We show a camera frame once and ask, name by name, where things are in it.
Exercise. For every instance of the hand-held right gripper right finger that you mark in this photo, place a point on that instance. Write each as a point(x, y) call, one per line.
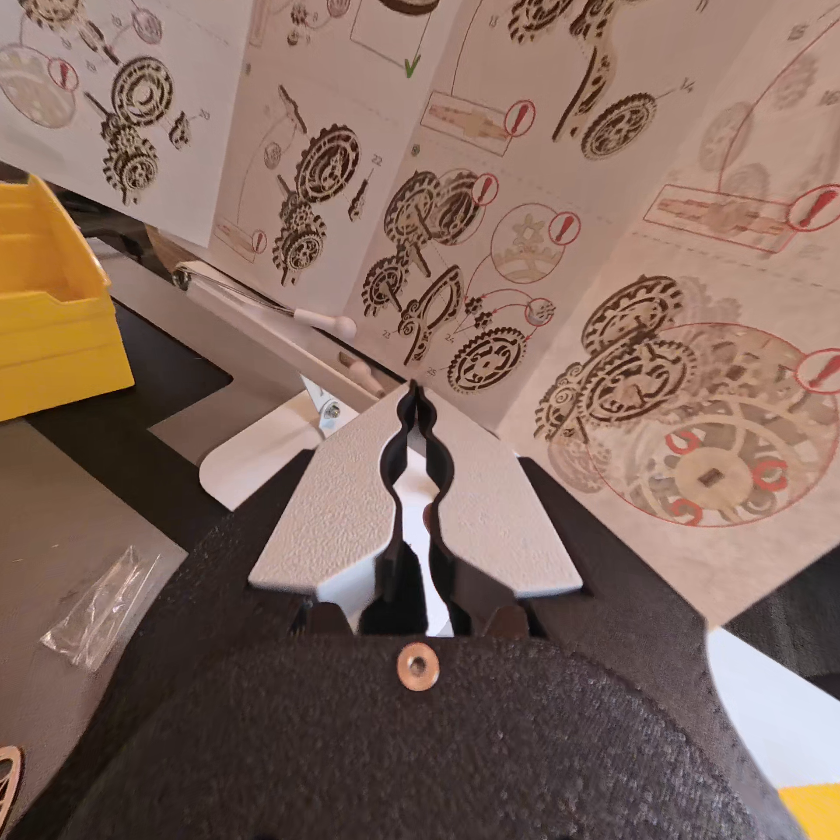
point(512, 518)

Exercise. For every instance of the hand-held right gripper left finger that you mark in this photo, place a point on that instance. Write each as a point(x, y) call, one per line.
point(328, 512)

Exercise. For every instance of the white book stand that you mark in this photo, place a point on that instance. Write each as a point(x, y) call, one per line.
point(262, 459)

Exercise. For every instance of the clear plastic bag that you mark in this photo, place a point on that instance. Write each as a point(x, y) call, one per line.
point(98, 607)

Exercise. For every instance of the paper instruction sheet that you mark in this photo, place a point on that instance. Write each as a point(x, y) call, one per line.
point(590, 197)

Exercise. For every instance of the nested yellow plastic bins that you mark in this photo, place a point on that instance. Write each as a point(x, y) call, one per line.
point(52, 315)
point(814, 817)

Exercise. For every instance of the wooden ornate bracket piece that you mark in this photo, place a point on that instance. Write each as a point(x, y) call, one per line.
point(10, 781)

